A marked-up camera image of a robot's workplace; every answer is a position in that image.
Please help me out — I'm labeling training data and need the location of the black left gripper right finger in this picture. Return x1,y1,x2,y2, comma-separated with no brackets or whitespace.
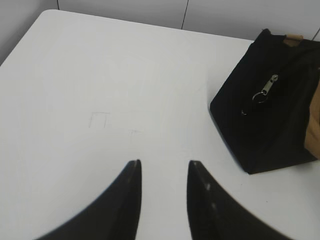
187,160,283,240

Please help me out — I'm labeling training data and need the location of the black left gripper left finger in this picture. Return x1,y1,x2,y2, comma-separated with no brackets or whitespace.
40,159,142,240

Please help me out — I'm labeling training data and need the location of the black canvas tote bag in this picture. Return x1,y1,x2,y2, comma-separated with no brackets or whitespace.
209,29,320,174

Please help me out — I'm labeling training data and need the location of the silver zipper pull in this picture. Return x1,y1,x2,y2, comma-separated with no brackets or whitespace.
252,74,279,104

